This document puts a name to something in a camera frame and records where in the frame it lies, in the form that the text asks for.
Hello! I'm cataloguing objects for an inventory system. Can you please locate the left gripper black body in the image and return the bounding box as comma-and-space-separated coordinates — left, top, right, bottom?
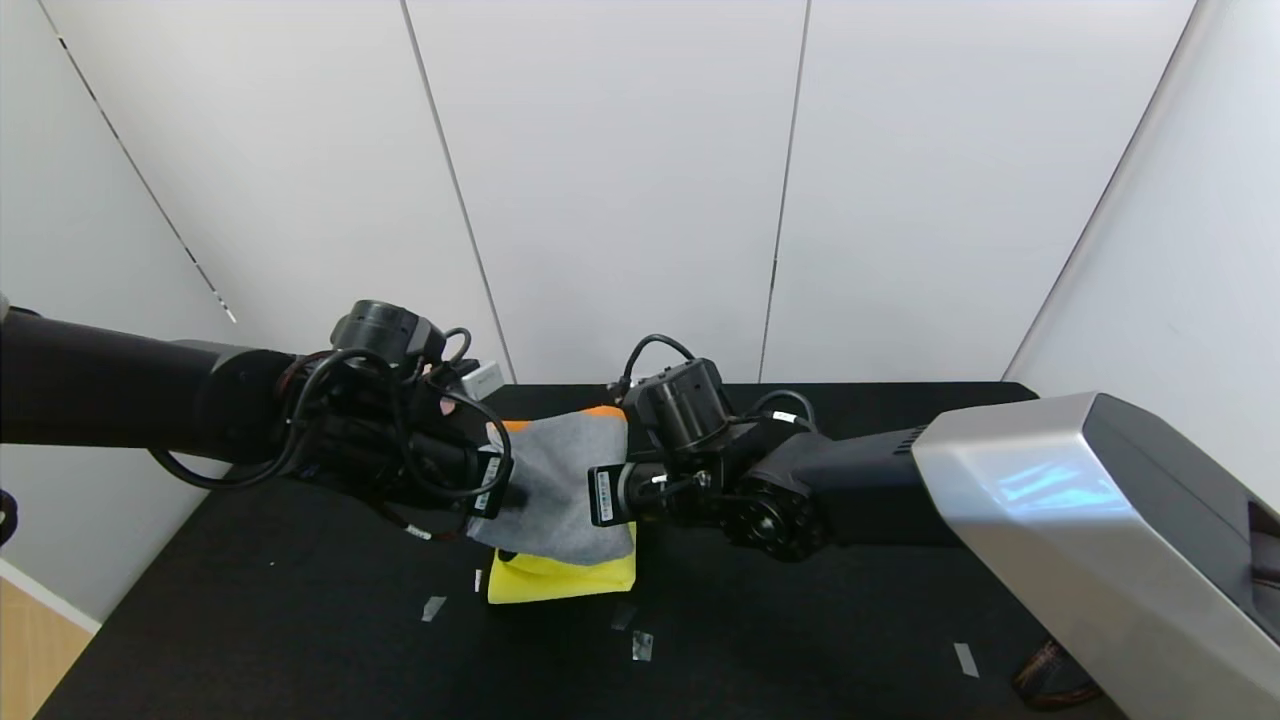
409, 432, 514, 520

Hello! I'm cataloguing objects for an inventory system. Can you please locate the grey towel with orange stripes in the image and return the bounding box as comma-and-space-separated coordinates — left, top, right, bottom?
465, 405, 637, 568

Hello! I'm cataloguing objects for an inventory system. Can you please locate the yellow microfibre towel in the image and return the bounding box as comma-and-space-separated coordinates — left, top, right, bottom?
487, 520, 638, 604

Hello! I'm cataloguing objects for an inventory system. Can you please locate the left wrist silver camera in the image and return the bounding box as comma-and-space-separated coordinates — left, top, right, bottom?
458, 360, 506, 399

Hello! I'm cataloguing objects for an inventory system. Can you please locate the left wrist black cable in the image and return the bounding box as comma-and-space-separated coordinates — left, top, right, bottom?
150, 327, 516, 541

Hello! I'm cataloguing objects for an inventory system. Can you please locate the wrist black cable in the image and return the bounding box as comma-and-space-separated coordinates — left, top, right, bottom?
150, 327, 516, 541
610, 334, 819, 431

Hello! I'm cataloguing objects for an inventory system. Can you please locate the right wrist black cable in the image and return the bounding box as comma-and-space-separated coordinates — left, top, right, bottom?
610, 334, 819, 431

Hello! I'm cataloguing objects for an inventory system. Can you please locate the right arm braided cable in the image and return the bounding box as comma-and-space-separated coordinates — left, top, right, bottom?
1012, 640, 1101, 712

